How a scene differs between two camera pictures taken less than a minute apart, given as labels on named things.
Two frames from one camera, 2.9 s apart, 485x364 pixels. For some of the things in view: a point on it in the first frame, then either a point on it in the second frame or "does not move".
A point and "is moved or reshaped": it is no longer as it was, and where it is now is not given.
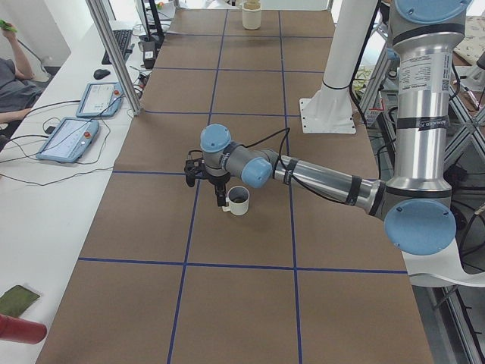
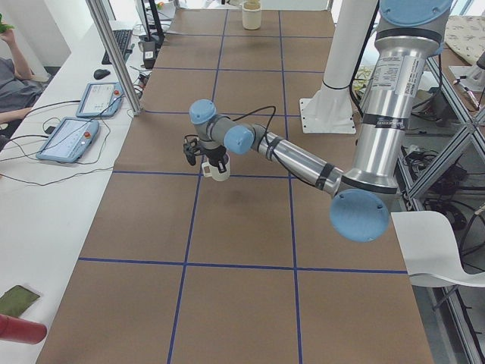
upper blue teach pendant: [100, 99] does not move
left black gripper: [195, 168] to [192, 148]
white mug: [238, 199] is moved or reshaped
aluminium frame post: [124, 76] does not move
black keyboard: [124, 39] does not move
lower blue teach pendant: [68, 139] does not move
